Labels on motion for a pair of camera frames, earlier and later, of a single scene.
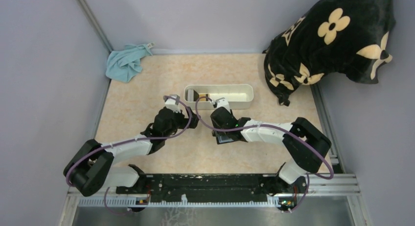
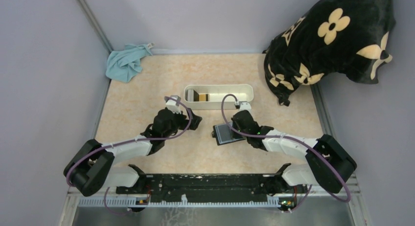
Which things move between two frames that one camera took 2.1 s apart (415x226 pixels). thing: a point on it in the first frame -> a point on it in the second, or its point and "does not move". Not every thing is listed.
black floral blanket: x=349 y=33 does not move
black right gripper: x=217 y=116 -> x=235 y=122
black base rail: x=214 y=187 does not move
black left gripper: x=181 y=117 does not move
